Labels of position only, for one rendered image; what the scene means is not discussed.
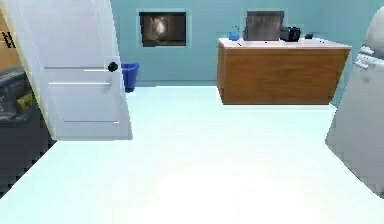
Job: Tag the black round door knob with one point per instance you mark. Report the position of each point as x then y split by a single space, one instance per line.
112 66

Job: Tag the wooden counter with white top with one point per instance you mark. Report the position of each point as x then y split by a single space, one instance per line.
280 73

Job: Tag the dark framed wall picture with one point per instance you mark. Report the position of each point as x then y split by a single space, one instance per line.
162 28

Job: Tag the white room door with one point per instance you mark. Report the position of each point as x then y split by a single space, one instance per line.
76 50

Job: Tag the dark grey bin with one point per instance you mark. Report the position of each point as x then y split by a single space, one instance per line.
16 110

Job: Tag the small black flat object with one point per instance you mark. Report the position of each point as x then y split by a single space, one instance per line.
309 36

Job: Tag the blue waste bin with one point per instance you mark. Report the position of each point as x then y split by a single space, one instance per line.
130 76

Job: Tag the white refrigerator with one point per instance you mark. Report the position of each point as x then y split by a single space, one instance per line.
363 110

